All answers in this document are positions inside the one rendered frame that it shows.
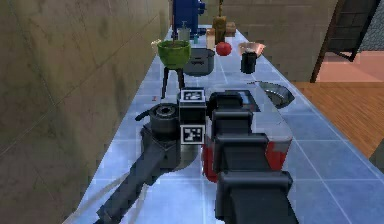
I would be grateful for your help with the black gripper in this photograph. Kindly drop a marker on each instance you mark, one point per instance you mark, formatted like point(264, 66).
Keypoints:
point(163, 146)

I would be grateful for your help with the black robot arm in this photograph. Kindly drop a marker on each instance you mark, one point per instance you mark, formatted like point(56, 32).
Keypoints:
point(250, 200)

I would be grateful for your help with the green plant pot black stand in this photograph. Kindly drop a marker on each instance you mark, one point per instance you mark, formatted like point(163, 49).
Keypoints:
point(174, 55)

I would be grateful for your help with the dark grey pot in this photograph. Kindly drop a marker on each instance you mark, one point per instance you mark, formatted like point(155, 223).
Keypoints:
point(199, 63)

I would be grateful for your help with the red and silver toaster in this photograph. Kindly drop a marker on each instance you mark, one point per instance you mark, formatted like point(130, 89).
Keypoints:
point(276, 133)

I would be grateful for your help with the small teal cup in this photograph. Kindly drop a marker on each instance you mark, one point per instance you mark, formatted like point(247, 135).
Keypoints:
point(195, 39)

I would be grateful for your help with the clear soap dispenser bottle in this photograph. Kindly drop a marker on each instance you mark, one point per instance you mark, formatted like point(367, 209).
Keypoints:
point(184, 33)

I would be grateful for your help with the red tomato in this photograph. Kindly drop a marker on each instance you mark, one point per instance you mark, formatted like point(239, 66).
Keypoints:
point(223, 49)

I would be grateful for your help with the beige shaker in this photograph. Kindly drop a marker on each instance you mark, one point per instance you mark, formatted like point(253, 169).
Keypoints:
point(210, 39)

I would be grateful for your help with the black mug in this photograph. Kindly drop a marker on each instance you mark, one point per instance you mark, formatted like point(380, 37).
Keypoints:
point(248, 63)

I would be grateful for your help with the grey metal bowl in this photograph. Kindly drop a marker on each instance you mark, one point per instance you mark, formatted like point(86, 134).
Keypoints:
point(276, 95)

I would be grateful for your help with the blue coffee machine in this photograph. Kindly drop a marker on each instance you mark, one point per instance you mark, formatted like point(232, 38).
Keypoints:
point(186, 13)

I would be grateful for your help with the brown bottle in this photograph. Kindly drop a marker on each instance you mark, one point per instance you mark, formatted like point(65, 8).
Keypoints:
point(219, 28)

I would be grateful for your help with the copper bowl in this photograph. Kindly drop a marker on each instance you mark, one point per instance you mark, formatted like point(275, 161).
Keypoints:
point(253, 47)

